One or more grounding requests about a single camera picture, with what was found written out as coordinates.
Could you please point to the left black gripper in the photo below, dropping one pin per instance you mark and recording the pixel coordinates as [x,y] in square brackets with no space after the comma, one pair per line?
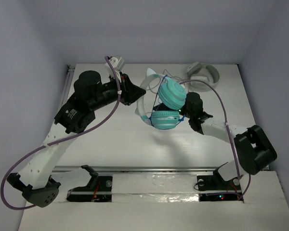
[126,89]

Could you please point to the teal cat-ear headphones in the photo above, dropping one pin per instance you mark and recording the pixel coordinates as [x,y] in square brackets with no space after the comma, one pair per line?
[171,93]

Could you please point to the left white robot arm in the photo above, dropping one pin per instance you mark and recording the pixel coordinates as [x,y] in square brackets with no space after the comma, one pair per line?
[90,106]

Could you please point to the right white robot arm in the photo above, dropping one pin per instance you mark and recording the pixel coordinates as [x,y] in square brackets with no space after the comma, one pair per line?
[251,147]

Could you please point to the white grey headphones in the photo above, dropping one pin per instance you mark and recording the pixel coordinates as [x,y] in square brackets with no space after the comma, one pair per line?
[202,72]

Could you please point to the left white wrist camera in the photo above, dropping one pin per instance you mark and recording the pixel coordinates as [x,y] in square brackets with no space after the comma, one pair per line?
[117,63]

